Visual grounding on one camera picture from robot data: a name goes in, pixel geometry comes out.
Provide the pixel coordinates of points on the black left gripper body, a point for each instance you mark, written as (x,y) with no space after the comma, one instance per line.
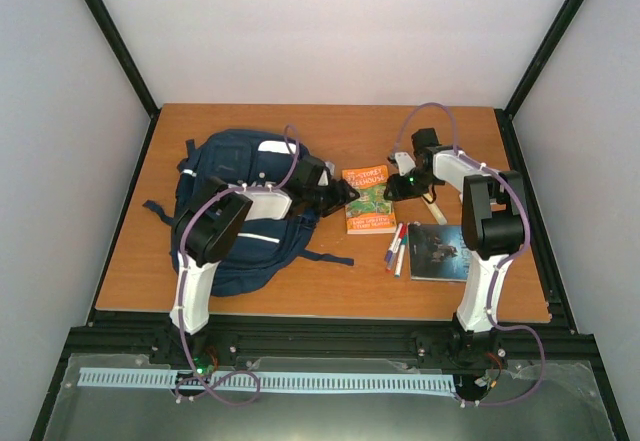
(326,203)

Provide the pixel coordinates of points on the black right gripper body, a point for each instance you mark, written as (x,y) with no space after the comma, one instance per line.
(417,186)

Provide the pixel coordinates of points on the orange Treehouse book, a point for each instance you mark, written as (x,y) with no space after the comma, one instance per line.
(371,213)

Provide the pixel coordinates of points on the navy blue backpack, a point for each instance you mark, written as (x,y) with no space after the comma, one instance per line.
(236,156)

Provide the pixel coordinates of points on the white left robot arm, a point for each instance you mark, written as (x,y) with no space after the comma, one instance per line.
(232,239)

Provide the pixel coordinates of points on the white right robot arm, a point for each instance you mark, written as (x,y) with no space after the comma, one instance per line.
(494,226)

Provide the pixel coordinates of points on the yellow highlighter pen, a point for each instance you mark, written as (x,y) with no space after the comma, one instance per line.
(436,213)

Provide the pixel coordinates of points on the red cap whiteboard marker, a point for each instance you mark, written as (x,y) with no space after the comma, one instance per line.
(399,230)

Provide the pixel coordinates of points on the dark blue Wuthering Heights book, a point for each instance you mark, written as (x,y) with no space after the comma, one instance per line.
(437,253)

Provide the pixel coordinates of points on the purple cap whiteboard marker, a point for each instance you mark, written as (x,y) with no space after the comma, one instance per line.
(392,248)

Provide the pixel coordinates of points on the green cap whiteboard marker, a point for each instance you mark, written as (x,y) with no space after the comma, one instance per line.
(401,252)

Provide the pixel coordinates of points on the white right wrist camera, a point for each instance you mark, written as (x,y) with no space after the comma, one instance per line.
(403,162)

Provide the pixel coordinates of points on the light blue slotted cable duct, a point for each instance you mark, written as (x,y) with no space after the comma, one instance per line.
(272,382)

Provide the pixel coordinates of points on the black aluminium frame rail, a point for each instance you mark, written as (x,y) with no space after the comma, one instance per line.
(236,340)

